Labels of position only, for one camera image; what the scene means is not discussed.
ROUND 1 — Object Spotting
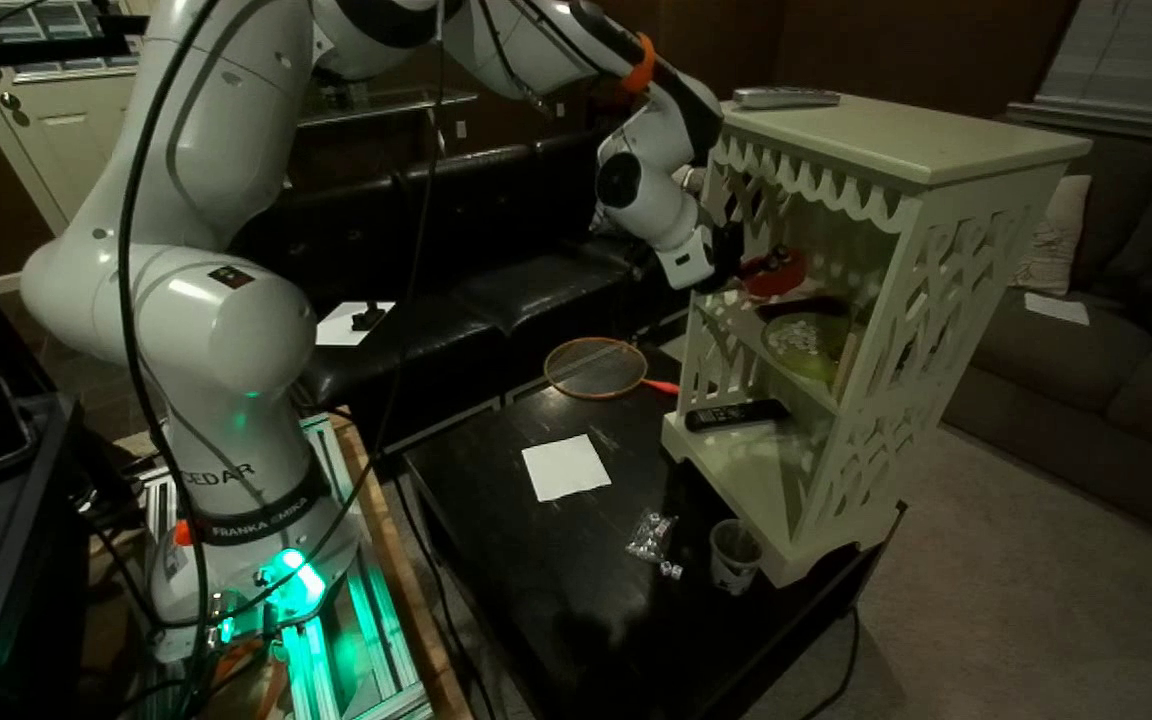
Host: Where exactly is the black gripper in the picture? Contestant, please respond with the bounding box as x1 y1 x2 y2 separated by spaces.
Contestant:
700 211 777 304

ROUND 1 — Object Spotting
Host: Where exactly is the red bowl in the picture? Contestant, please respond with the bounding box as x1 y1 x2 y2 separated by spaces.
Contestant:
742 254 813 304

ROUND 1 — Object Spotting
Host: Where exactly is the orange band on arm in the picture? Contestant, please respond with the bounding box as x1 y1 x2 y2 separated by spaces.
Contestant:
618 27 667 110

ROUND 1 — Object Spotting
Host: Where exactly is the shallow round bowl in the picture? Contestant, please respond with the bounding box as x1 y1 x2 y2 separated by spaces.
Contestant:
541 330 688 406

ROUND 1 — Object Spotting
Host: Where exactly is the cream lattice wooden cabinet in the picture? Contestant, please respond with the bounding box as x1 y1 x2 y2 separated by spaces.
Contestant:
658 89 1096 593

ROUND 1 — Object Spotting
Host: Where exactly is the yellow-green plate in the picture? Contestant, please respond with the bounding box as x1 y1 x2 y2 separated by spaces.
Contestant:
760 304 859 387

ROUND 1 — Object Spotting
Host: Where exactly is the black remote control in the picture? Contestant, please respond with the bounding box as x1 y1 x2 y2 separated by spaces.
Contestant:
682 391 797 436

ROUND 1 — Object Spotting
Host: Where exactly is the gray remote control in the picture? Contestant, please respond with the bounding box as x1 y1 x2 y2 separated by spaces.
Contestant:
727 79 843 118

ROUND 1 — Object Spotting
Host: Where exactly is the white paper napkin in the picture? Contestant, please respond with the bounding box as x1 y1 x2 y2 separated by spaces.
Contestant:
517 429 618 508

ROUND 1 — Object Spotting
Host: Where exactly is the black leather couch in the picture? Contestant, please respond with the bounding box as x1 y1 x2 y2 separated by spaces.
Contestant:
219 120 704 461

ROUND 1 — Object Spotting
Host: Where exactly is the clear plastic wrapper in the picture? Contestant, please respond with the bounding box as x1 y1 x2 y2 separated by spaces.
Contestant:
621 508 691 583

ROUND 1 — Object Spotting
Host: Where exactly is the small dark cup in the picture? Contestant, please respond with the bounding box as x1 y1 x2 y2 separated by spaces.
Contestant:
704 512 770 599

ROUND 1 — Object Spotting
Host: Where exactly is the white paper sheet on couch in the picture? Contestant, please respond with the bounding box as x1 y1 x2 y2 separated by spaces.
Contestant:
1021 284 1100 333

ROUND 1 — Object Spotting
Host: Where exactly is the light patterned pillow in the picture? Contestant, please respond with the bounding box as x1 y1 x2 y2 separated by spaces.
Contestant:
1016 167 1100 300

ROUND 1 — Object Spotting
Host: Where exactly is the glass side table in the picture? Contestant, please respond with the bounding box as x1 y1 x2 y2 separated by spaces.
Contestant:
293 79 488 192

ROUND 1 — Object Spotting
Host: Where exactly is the white paper with black object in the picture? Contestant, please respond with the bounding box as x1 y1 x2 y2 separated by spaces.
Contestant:
310 296 401 358

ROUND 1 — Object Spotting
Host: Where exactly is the gray fabric couch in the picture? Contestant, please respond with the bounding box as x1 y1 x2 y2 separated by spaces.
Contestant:
940 132 1152 559

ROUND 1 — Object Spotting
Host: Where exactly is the window blind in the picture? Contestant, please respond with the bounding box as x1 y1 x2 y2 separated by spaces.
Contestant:
1005 0 1152 147

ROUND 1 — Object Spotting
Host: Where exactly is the white bottle orange cap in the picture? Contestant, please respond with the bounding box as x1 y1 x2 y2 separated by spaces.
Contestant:
143 516 214 673

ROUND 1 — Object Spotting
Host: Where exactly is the white panel door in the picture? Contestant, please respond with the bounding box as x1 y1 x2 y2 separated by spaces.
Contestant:
0 0 139 233

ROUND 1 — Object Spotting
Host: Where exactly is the black mounting bar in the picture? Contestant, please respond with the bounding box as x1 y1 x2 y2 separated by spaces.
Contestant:
0 11 155 111

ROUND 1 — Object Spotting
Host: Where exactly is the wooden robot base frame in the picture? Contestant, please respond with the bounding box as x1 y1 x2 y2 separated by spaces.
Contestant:
133 406 476 720

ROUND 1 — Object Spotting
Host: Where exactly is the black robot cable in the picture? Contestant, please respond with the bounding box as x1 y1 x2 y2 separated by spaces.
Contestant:
105 0 227 720

